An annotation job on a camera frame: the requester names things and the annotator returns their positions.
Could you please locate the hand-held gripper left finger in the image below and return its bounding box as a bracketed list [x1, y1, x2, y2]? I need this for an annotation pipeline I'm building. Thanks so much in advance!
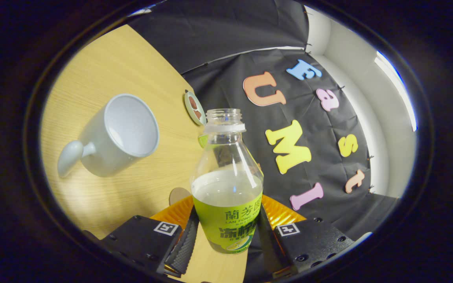
[101, 195, 199, 276]

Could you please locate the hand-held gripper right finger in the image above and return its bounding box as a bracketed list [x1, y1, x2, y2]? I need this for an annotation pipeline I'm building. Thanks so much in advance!
[258, 195, 355, 277]

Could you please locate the round brown coaster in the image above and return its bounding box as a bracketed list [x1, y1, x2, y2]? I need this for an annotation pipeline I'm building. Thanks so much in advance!
[169, 187, 192, 206]

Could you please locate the juice bottle green label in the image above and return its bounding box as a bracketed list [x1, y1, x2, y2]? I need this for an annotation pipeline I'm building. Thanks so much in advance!
[190, 108, 264, 255]

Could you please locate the pale blue cup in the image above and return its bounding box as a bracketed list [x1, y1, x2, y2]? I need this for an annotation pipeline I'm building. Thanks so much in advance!
[57, 93, 160, 178]

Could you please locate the pale green plate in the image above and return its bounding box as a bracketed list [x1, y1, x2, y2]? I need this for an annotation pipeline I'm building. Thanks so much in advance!
[184, 90, 206, 126]

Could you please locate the wooden table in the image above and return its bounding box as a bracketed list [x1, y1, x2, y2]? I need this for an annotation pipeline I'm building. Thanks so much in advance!
[40, 24, 250, 283]

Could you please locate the bright window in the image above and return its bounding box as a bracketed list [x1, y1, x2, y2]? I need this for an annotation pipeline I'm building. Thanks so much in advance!
[128, 3, 160, 17]

